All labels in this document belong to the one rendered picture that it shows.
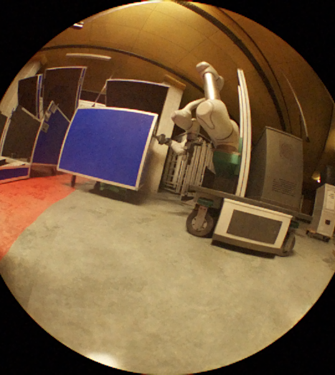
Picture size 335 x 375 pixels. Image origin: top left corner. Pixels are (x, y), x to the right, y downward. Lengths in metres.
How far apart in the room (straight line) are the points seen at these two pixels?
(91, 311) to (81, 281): 0.10
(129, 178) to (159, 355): 1.13
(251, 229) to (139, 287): 0.59
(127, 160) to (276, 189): 1.19
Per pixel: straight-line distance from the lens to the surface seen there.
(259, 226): 0.71
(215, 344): 0.35
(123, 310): 0.33
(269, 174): 0.80
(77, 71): 2.36
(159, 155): 2.60
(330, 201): 2.72
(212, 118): 0.61
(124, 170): 1.11
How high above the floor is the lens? 0.30
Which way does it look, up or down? 2 degrees down
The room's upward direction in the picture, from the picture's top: 13 degrees clockwise
